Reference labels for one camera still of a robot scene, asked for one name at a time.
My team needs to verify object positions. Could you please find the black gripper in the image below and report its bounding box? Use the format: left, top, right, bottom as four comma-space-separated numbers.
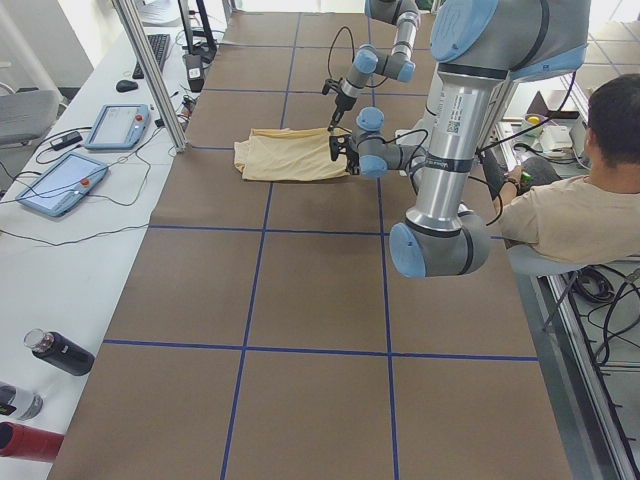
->
329, 134, 360, 175
322, 78, 356, 132

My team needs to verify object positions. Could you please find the cream long-sleeve graphic shirt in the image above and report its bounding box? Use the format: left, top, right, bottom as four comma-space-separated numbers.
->
234, 128, 349, 182

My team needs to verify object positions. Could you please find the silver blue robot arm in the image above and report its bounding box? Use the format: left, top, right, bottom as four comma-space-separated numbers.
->
322, 1, 421, 131
329, 1, 590, 278

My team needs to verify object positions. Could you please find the black keyboard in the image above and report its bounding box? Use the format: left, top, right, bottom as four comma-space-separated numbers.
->
132, 33, 172, 80

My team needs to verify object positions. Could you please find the black computer mouse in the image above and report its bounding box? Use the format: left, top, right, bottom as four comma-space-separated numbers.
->
115, 79, 138, 93

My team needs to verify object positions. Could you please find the far blue teach pendant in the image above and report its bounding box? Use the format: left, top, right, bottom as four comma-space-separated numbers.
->
84, 104, 150, 151

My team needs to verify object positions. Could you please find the blue teach pendant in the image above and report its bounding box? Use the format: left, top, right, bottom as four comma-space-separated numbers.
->
15, 152, 109, 217
84, 104, 150, 151

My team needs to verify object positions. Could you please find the white chair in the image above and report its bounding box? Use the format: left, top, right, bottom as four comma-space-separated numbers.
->
504, 242, 626, 334

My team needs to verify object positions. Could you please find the person in beige shirt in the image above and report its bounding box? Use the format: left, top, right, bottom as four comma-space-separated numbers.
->
482, 73, 639, 265

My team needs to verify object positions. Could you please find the near blue teach pendant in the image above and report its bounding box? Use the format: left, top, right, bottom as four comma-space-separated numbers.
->
15, 152, 109, 217

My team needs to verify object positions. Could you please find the black water bottle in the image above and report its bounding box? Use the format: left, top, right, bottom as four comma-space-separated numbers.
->
23, 329, 95, 376

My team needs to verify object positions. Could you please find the red water bottle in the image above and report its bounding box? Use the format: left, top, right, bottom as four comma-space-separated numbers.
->
1, 422, 65, 463

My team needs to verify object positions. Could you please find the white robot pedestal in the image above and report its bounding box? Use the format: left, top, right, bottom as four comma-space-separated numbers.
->
396, 71, 443, 149

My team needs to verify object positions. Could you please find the aluminium frame post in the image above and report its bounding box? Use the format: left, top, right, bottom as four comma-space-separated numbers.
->
112, 0, 187, 153

